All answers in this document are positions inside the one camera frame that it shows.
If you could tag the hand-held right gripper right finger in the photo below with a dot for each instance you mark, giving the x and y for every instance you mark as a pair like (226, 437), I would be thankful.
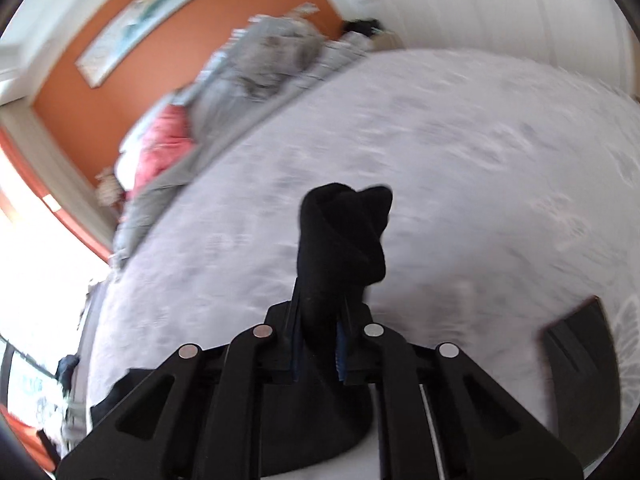
(357, 325)

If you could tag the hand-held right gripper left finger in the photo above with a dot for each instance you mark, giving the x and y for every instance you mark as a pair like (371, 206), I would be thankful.
(280, 325)

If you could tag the white patterned bedspread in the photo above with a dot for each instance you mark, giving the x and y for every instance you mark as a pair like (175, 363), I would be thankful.
(450, 185)

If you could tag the pink pillow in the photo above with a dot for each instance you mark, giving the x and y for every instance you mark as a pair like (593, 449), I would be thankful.
(162, 145)

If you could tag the dark flat tablet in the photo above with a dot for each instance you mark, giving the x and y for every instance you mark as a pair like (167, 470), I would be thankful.
(582, 365)

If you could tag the grey blanket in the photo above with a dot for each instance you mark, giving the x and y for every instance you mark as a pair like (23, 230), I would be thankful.
(260, 75)

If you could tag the dark clothes pile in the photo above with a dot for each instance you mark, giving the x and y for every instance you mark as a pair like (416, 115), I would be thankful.
(360, 27)

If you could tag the white closet door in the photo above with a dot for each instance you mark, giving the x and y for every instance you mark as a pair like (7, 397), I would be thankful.
(500, 5)

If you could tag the white window frame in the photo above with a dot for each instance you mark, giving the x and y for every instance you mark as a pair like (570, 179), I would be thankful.
(30, 125)

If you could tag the framed wall picture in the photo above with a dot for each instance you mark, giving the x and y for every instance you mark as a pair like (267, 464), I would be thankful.
(150, 15)

